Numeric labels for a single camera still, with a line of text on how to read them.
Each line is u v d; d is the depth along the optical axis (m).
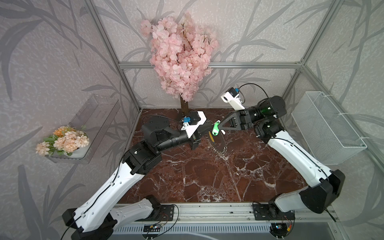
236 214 0.75
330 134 0.62
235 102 0.50
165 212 0.74
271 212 0.66
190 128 0.44
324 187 0.39
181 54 0.77
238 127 0.49
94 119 0.76
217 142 1.01
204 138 1.01
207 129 0.49
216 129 0.49
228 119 0.49
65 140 0.49
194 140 0.45
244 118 0.47
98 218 0.38
